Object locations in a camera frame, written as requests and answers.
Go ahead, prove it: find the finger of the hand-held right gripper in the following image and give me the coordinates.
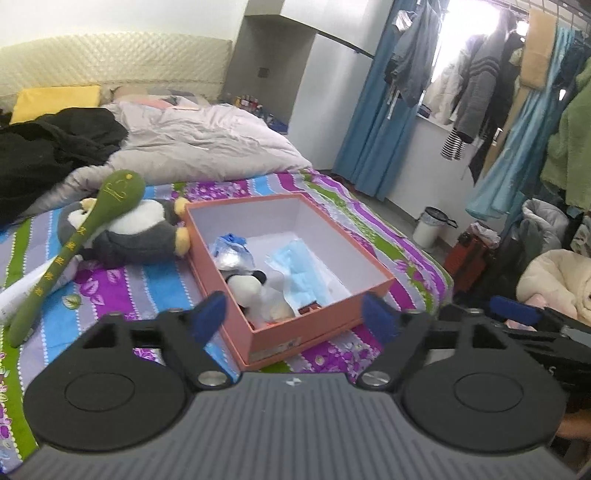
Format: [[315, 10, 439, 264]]
[[489, 295, 568, 335]]

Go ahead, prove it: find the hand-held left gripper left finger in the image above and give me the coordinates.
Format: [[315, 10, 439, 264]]
[[78, 291, 238, 389]]

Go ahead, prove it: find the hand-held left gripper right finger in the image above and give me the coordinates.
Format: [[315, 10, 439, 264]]
[[360, 293, 525, 389]]

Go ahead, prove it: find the small panda plush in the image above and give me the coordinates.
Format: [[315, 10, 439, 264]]
[[226, 271, 296, 324]]

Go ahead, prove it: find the blue plastic bag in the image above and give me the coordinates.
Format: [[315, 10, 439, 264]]
[[209, 233, 256, 273]]

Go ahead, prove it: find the orange cardboard box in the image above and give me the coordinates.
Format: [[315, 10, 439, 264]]
[[182, 193, 397, 371]]

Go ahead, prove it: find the blue face mask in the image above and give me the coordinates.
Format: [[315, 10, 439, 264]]
[[265, 242, 352, 308]]

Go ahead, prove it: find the person's right hand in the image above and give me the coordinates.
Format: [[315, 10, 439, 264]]
[[556, 411, 591, 439]]

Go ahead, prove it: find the cream fleece blanket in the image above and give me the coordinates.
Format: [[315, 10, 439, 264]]
[[516, 249, 591, 319]]

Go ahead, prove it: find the red suitcase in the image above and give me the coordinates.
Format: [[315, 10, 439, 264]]
[[444, 222, 502, 296]]

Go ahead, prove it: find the striped floral bedsheet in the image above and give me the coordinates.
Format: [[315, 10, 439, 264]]
[[0, 168, 455, 462]]

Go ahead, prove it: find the grey puffer jacket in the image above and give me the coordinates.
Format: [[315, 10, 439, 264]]
[[517, 198, 571, 273]]

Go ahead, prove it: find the white trash bin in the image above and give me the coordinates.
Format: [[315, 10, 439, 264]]
[[412, 207, 458, 250]]

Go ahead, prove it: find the grey white penguin plush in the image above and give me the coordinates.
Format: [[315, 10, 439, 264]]
[[58, 198, 192, 268]]

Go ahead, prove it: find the teal hanging dress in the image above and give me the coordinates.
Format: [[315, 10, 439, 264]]
[[464, 28, 578, 220]]

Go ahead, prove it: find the green plush massage stick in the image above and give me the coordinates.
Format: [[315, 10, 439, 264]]
[[8, 170, 147, 349]]

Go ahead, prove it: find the black white striped garment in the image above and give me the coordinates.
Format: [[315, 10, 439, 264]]
[[441, 128, 467, 161]]

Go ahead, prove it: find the pale grey duvet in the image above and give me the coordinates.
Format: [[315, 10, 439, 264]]
[[14, 99, 314, 222]]

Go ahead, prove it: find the green fleece garment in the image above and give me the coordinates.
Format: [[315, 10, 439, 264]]
[[540, 60, 591, 210]]

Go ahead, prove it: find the blue curtain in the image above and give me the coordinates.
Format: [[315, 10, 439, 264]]
[[335, 0, 444, 201]]

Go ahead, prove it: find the white tube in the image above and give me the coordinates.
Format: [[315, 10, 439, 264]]
[[0, 265, 79, 326]]

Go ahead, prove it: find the row of small bottles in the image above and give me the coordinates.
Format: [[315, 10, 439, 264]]
[[226, 92, 273, 116]]

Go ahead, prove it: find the pink grey patterned pillow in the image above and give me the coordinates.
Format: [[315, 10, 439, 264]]
[[111, 85, 208, 110]]

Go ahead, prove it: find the grey striped jacket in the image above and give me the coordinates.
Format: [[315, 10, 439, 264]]
[[450, 23, 509, 139]]

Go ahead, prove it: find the black jacket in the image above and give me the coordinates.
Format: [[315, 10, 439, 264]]
[[0, 107, 129, 227]]

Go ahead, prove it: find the hanging white garment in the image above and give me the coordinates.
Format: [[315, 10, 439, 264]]
[[422, 55, 467, 125]]

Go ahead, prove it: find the tan hanging cloth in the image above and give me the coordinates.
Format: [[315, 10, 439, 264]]
[[522, 7, 559, 88]]

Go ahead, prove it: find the yellow pillow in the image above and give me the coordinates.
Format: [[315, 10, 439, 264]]
[[10, 84, 102, 125]]

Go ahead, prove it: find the hanging denim garment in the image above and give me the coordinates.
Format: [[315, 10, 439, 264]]
[[383, 0, 444, 109]]

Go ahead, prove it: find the cream quilted headboard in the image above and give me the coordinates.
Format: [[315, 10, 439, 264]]
[[0, 31, 233, 107]]

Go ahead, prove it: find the dark curtain rod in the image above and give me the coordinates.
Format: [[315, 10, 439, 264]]
[[314, 30, 377, 58]]

